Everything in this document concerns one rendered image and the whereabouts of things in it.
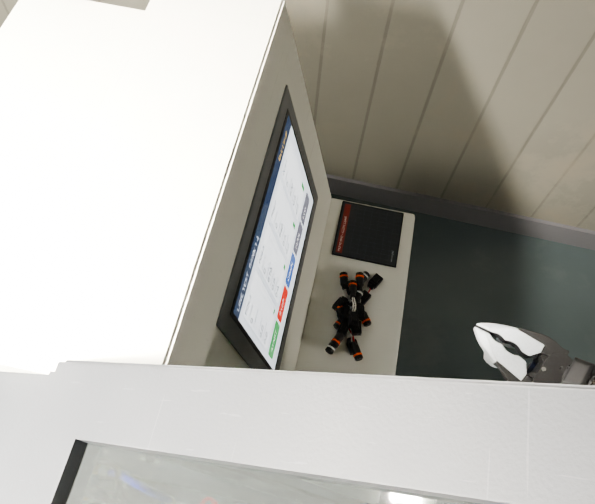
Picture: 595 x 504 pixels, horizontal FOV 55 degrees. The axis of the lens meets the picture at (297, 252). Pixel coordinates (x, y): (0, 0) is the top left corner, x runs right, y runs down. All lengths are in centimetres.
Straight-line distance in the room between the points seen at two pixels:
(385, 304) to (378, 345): 10
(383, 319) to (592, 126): 121
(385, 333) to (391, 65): 105
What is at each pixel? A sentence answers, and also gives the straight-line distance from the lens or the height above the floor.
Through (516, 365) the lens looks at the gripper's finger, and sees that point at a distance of 85.
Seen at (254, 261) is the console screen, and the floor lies 138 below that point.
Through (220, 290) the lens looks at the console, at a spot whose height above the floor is 146.
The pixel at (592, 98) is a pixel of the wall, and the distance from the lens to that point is 217.
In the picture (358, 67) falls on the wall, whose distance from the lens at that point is 209.
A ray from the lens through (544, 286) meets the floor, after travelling 270.
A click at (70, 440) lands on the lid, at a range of 66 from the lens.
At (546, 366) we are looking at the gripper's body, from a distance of 86.
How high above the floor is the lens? 220
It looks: 62 degrees down
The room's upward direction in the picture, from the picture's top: 5 degrees clockwise
